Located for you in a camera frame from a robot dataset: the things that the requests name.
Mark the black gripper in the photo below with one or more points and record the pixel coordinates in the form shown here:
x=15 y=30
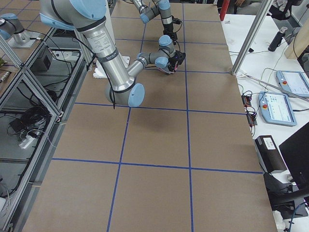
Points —
x=173 y=62
x=168 y=30

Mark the pink and grey towel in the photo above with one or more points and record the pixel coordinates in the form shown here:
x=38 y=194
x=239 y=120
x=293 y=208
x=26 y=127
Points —
x=166 y=70

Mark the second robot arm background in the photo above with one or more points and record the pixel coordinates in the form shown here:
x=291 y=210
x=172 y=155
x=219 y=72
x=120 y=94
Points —
x=12 y=30

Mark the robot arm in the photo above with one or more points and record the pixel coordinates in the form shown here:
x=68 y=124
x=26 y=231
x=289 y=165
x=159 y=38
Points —
x=161 y=8
x=88 y=17

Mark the red cylinder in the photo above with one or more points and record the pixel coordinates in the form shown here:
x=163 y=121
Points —
x=224 y=9

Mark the black bottle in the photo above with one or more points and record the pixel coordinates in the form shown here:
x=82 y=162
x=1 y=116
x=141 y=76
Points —
x=277 y=39

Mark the near teach pendant tablet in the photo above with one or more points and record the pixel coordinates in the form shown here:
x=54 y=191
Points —
x=276 y=109

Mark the teach pendant tablet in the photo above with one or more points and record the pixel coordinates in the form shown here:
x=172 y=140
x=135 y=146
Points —
x=294 y=82
x=276 y=109

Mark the far teach pendant tablet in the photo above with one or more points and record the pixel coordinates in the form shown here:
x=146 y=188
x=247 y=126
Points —
x=294 y=82

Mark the black box with label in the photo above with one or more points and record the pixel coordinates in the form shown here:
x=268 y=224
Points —
x=269 y=155

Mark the black monitor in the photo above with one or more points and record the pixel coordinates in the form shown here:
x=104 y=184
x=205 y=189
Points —
x=295 y=152

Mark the white power strip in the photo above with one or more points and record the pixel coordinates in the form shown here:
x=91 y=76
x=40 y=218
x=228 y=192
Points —
x=26 y=142

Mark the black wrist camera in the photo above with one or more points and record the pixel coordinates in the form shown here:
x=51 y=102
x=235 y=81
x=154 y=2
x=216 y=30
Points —
x=179 y=57
x=176 y=21

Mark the aluminium frame post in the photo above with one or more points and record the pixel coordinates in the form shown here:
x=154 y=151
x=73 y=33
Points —
x=258 y=20

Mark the aluminium frame rack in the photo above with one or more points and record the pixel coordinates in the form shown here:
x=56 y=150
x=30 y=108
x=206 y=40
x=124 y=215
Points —
x=35 y=99

